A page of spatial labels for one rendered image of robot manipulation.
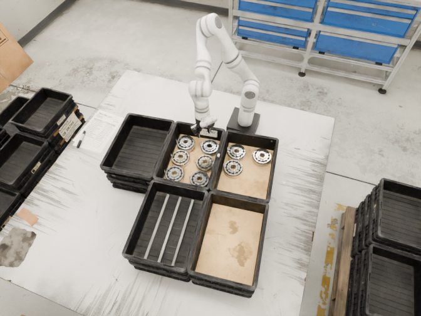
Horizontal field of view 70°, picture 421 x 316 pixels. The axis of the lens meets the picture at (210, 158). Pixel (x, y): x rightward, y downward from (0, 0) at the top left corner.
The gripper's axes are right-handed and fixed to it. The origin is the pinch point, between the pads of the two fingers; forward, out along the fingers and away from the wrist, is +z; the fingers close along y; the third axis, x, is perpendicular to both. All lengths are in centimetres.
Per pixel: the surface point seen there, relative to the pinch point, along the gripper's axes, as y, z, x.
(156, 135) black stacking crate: 18.8, 17.4, -26.2
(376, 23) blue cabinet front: -199, 31, -49
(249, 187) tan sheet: -8.7, 17.2, 32.3
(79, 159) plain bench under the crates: 67, 30, -45
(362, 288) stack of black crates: -42, 60, 101
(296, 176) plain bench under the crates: -41, 30, 35
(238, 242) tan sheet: 13, 17, 54
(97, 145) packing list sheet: 53, 30, -49
